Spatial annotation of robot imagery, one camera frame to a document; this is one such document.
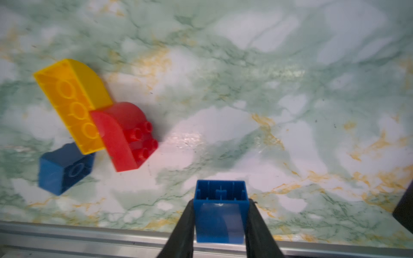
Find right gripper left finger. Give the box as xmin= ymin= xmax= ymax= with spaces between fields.
xmin=157 ymin=200 xmax=195 ymax=258

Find aluminium front rail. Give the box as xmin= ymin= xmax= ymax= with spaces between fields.
xmin=1 ymin=221 xmax=413 ymax=258

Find small blue lego brick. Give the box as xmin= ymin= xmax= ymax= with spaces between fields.
xmin=38 ymin=143 xmax=95 ymax=196

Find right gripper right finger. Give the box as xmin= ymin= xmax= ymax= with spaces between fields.
xmin=245 ymin=199 xmax=285 ymax=258

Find red curved lego brick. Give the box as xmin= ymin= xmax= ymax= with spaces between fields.
xmin=90 ymin=102 xmax=159 ymax=172

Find blue lego brick front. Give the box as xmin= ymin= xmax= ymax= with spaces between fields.
xmin=194 ymin=180 xmax=250 ymax=244

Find yellow long lego brick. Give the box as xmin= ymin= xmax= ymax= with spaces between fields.
xmin=33 ymin=59 xmax=114 ymax=155

